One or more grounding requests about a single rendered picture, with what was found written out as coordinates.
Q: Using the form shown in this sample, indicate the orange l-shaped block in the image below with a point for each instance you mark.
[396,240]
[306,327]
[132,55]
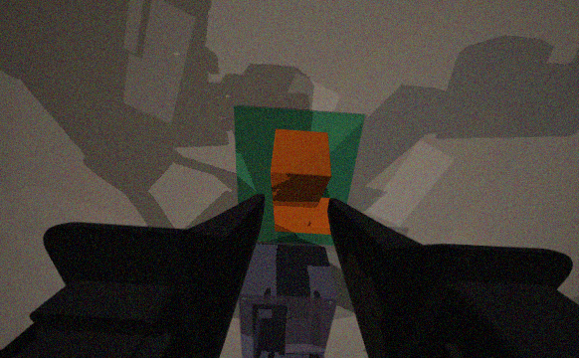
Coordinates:
[300,173]

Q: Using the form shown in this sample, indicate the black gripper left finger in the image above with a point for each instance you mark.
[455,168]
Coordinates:
[206,265]

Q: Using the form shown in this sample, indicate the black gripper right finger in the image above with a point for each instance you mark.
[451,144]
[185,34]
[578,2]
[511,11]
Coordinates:
[397,285]

